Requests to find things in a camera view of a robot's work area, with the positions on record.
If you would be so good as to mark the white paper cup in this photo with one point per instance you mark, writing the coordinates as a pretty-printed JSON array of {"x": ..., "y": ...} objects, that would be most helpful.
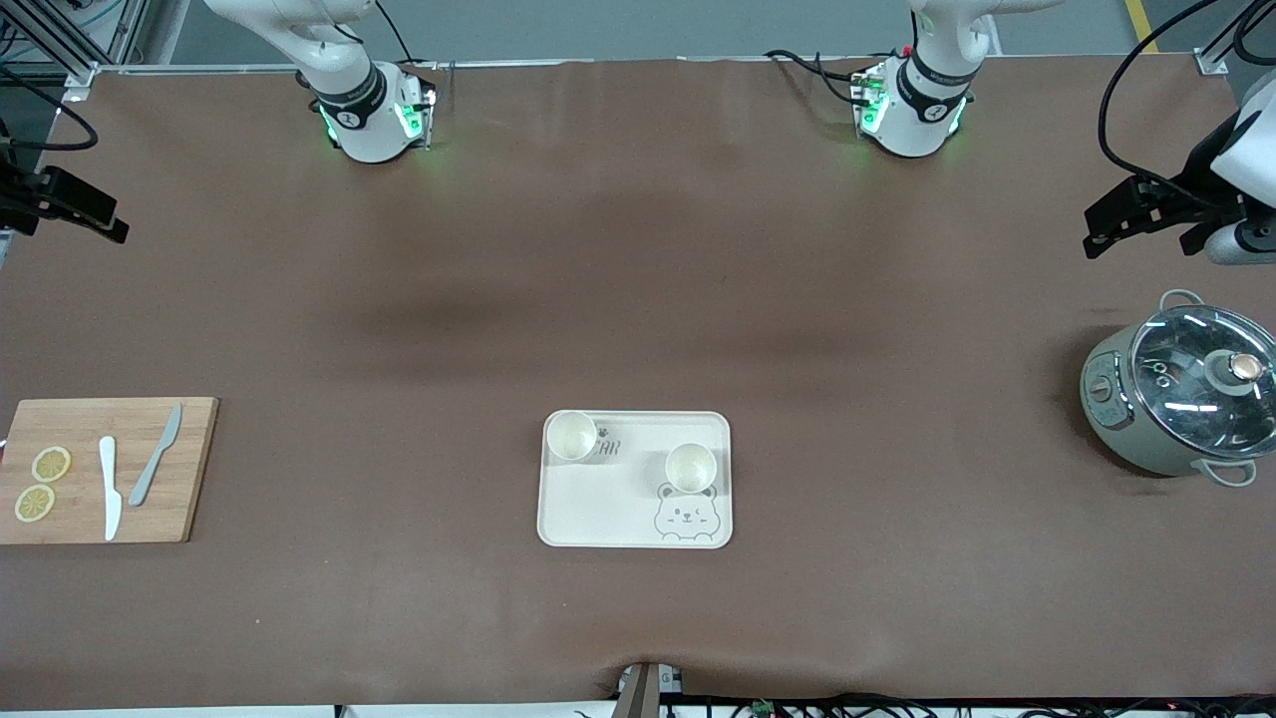
[{"x": 571, "y": 436}]

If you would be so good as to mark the white plastic cup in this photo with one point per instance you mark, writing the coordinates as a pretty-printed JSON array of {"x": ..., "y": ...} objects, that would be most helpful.
[{"x": 690, "y": 467}]

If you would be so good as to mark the lemon slice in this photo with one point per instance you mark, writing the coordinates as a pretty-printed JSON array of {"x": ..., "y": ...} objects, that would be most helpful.
[
  {"x": 51, "y": 464},
  {"x": 35, "y": 503}
]

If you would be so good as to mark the white tray with bear print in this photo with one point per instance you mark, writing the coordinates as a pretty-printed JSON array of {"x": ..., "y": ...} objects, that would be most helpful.
[{"x": 598, "y": 509}]

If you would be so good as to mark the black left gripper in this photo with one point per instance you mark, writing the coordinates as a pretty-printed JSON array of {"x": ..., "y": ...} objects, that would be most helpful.
[{"x": 1199, "y": 185}]

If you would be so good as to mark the white plastic knife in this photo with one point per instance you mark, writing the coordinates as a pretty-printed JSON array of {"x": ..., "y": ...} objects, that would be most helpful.
[{"x": 110, "y": 499}]

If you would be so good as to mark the grey plastic knife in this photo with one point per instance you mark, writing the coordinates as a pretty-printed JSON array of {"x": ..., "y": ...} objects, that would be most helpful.
[{"x": 150, "y": 474}]

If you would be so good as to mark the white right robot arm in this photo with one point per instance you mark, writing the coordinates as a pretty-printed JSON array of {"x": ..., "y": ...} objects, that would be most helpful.
[{"x": 359, "y": 120}]

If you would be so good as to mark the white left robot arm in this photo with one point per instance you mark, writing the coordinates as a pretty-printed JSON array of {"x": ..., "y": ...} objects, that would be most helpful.
[{"x": 912, "y": 120}]

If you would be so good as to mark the sage green electric cooking pot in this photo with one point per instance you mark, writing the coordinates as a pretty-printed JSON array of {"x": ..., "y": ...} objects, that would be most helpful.
[{"x": 1116, "y": 419}]

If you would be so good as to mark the aluminium frame profile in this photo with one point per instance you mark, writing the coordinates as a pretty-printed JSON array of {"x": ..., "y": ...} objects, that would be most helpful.
[
  {"x": 80, "y": 75},
  {"x": 1211, "y": 62}
]

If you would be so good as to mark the metal mount bracket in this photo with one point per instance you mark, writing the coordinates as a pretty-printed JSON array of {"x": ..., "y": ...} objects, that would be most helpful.
[{"x": 640, "y": 690}]

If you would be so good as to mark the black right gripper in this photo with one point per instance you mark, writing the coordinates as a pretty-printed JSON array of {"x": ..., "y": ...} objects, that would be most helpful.
[{"x": 12, "y": 200}]

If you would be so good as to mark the glass pot lid with knob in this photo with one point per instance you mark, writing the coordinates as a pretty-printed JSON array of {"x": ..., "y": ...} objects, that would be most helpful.
[{"x": 1176, "y": 399}]

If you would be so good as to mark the wooden cutting board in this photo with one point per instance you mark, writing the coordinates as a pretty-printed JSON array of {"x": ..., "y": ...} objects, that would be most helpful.
[{"x": 189, "y": 499}]

